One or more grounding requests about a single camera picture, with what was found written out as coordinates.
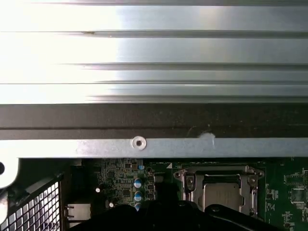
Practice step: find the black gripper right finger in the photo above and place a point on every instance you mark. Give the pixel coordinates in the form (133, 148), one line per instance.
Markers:
(183, 216)

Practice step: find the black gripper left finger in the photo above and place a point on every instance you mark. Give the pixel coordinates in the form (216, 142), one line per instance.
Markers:
(149, 216)

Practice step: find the metal socket cover frame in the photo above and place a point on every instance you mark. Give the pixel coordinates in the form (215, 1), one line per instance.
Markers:
(193, 192)

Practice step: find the silver CPU plate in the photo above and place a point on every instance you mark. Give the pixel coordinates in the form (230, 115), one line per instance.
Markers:
(223, 195)

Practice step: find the CPU socket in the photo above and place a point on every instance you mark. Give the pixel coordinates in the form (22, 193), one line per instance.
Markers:
(178, 174)

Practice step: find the blue top capacitor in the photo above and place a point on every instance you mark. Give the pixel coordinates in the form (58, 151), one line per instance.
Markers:
(140, 166)
(138, 207)
(137, 197)
(137, 183)

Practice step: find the silver rear port block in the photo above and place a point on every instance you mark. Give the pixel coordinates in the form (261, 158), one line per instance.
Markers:
(77, 211)

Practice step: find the green motherboard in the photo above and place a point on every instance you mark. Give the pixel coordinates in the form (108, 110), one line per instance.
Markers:
(276, 192)

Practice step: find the black PC case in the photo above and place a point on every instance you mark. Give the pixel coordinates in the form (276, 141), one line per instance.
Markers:
(168, 120)

